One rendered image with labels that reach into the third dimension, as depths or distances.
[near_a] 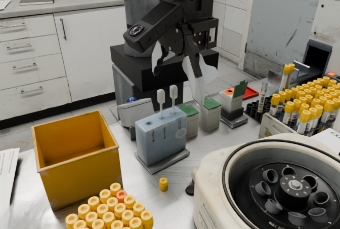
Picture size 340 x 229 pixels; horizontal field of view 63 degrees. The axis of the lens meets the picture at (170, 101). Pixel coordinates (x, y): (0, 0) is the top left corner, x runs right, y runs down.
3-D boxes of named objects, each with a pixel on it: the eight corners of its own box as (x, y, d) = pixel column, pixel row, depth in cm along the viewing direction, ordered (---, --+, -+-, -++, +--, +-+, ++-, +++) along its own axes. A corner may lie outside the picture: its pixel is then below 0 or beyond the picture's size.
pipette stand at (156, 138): (171, 139, 65) (171, 103, 60) (189, 155, 61) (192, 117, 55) (134, 155, 60) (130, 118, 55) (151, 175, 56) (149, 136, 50)
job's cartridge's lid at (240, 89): (247, 77, 66) (249, 78, 65) (243, 93, 69) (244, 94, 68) (235, 81, 64) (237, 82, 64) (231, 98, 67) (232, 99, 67)
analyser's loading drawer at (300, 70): (309, 68, 95) (313, 53, 92) (327, 75, 90) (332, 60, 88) (266, 81, 87) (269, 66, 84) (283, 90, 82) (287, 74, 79)
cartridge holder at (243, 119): (224, 106, 78) (225, 95, 76) (247, 122, 71) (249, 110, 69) (209, 112, 75) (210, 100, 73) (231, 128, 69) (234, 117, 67)
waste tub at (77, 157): (105, 145, 63) (99, 109, 58) (124, 186, 53) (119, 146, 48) (43, 164, 58) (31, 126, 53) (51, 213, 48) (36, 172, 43)
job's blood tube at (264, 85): (258, 115, 73) (264, 82, 68) (261, 118, 72) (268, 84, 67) (254, 117, 73) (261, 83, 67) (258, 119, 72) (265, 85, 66)
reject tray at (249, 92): (243, 85, 88) (243, 83, 88) (258, 95, 83) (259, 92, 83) (226, 90, 85) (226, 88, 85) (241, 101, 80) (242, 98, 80)
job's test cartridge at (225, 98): (228, 106, 75) (230, 85, 72) (240, 114, 72) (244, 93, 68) (216, 110, 73) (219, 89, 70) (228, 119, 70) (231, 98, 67)
